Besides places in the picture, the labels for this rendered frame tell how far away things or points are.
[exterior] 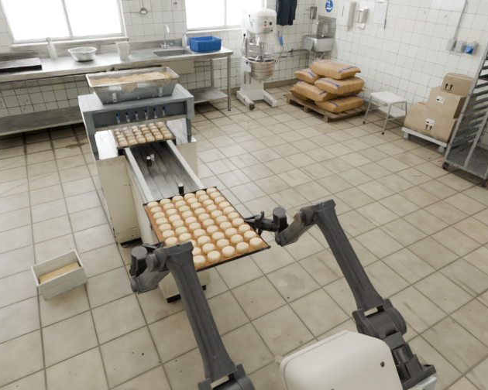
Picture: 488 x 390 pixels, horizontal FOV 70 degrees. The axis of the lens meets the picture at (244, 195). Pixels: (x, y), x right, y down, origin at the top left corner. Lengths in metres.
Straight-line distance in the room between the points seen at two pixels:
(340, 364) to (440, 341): 1.93
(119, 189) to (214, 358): 1.98
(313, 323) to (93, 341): 1.40
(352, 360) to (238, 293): 1.84
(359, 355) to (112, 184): 2.16
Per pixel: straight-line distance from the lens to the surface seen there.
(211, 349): 0.85
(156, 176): 2.23
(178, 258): 0.89
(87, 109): 2.43
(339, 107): 5.39
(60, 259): 2.91
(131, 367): 2.34
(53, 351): 2.55
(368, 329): 0.99
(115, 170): 2.59
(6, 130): 5.10
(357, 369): 0.78
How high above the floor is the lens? 1.97
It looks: 34 degrees down
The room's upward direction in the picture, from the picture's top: 1 degrees clockwise
